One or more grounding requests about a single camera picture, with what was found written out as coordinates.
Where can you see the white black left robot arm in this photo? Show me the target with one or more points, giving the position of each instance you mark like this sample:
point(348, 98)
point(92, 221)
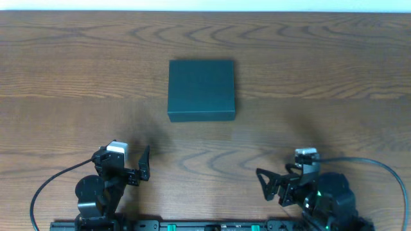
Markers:
point(99, 196)

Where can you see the black cardboard box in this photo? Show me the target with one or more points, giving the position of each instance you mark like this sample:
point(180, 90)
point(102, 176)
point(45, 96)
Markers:
point(201, 90)

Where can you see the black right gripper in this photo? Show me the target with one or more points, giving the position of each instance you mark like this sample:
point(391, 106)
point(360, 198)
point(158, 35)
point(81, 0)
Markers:
point(282, 187)

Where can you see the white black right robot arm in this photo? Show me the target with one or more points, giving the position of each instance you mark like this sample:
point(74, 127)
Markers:
point(326, 200)

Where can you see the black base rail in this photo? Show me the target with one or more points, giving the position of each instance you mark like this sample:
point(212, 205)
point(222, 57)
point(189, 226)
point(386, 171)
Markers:
point(154, 225)

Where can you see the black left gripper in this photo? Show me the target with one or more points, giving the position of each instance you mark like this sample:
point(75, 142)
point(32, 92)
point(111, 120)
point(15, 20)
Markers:
point(131, 174)

